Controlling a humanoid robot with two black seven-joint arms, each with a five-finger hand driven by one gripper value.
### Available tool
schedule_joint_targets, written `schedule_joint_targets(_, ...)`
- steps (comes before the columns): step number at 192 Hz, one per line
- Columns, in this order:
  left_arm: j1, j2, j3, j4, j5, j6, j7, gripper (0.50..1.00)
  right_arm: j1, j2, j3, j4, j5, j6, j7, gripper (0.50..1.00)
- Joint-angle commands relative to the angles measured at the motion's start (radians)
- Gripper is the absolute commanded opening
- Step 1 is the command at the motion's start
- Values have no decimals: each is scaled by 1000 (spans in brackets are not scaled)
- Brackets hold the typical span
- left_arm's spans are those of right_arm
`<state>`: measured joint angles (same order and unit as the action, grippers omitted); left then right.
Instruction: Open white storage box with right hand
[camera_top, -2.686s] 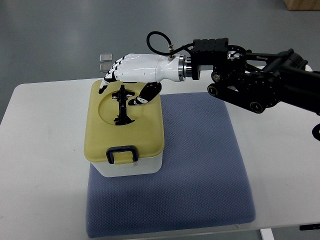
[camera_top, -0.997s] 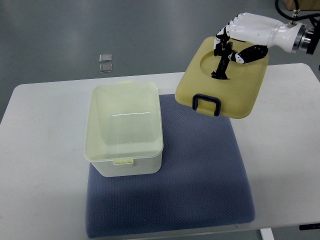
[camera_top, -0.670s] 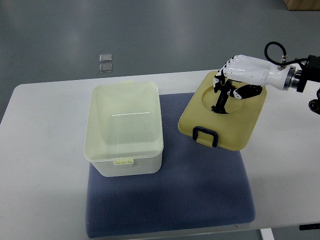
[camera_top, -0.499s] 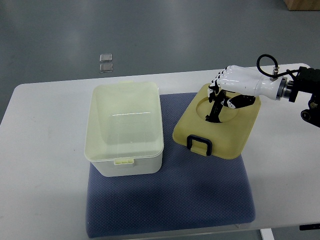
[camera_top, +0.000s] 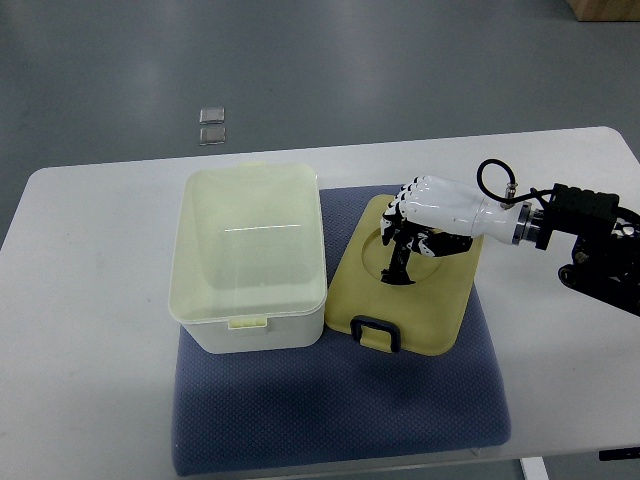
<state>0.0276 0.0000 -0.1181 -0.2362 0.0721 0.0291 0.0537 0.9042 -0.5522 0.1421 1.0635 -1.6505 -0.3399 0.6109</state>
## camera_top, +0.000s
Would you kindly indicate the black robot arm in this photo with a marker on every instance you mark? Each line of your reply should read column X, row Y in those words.
column 605, row 256

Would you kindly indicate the blue grey cushion mat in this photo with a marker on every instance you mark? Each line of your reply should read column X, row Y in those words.
column 335, row 401

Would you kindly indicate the white storage box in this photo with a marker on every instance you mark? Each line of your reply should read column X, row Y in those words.
column 249, row 268

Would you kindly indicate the brown cardboard box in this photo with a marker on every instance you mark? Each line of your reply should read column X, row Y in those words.
column 605, row 10

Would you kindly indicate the upper metal floor plate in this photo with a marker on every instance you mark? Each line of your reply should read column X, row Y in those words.
column 212, row 115

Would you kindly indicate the yellow box lid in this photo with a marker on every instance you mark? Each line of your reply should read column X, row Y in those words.
column 392, row 298

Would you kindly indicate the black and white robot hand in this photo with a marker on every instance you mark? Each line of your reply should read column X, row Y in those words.
column 436, row 217

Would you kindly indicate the white table leg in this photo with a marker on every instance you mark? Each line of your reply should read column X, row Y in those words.
column 534, row 468

